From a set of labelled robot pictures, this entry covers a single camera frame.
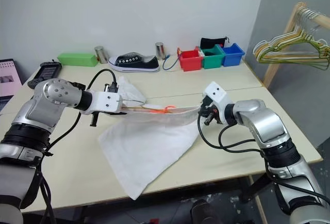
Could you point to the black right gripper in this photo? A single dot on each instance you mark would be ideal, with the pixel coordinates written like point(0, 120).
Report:
point(214, 114)

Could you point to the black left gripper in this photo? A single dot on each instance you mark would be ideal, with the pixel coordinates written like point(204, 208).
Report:
point(94, 119)

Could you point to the white fabric shorts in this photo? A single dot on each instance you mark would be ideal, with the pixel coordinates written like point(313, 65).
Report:
point(152, 144)

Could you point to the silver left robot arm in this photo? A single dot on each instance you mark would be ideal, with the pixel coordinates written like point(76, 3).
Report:
point(59, 92)

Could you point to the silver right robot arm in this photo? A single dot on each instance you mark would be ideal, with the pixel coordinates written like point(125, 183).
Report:
point(265, 120)

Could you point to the red plastic bin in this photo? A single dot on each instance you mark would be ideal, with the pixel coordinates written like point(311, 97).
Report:
point(190, 62)

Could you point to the green plastic bin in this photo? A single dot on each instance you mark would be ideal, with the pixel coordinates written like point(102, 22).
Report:
point(212, 61)

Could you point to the blue plastic bin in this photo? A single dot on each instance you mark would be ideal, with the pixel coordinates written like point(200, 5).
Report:
point(233, 57)

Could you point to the green rectangular box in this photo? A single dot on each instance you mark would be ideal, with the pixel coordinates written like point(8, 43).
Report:
point(77, 58)

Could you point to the silver metal can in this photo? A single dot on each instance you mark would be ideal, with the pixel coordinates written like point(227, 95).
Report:
point(101, 55)
point(160, 51)

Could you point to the black handheld device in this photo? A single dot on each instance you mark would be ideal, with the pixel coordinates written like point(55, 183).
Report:
point(50, 70)

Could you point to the black fabric pouch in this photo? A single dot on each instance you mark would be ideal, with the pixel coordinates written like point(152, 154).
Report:
point(208, 42)

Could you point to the black canvas sneaker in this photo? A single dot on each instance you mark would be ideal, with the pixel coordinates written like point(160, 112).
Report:
point(139, 64)

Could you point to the wooden clothes rack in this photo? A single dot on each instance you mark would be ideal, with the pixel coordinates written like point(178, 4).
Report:
point(271, 71)

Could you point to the black table leg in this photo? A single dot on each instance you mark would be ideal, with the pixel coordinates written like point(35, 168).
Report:
point(255, 188)

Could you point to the dark rounded shape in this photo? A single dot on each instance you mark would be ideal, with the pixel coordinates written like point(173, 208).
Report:
point(205, 212)

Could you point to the small red object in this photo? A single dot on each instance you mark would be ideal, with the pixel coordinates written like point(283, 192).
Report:
point(154, 221)

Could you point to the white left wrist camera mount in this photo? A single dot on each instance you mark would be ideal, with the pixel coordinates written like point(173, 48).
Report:
point(105, 101)

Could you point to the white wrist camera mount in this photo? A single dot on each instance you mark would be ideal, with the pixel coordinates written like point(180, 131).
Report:
point(217, 92)
point(105, 101)

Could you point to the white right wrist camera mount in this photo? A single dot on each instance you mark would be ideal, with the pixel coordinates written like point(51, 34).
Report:
point(217, 92)

